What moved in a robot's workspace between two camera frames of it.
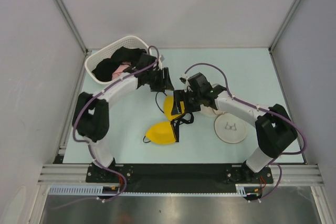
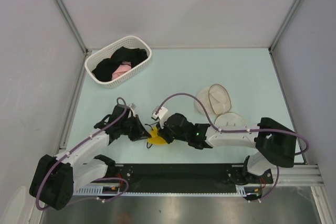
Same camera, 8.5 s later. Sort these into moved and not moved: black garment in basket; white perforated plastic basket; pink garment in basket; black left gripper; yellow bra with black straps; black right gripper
Moved: black right gripper; yellow bra with black straps; black left gripper
Not moved: black garment in basket; pink garment in basket; white perforated plastic basket
